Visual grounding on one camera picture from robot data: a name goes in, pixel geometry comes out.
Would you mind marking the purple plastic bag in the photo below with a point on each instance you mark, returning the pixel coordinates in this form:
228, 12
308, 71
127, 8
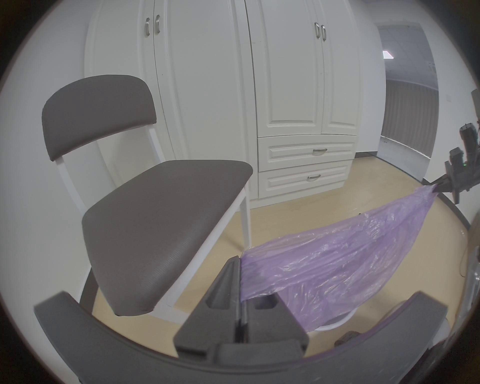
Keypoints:
337, 255

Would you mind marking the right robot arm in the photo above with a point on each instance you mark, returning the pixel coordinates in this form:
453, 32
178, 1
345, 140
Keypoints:
468, 137

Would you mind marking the white trash bin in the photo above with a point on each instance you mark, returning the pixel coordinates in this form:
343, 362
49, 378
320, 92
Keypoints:
333, 325

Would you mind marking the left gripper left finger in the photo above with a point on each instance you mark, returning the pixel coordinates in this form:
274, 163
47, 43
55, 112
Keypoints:
210, 326

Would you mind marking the grey and white chair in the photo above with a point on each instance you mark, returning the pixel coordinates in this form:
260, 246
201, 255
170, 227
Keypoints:
168, 210

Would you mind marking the white wardrobe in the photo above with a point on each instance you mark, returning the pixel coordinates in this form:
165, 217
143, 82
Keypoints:
292, 75

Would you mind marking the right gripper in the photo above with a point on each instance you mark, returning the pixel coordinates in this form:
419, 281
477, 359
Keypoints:
465, 182

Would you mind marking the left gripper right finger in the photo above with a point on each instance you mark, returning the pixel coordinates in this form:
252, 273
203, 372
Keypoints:
273, 326

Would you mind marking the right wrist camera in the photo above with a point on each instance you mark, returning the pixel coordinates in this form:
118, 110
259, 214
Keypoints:
456, 155

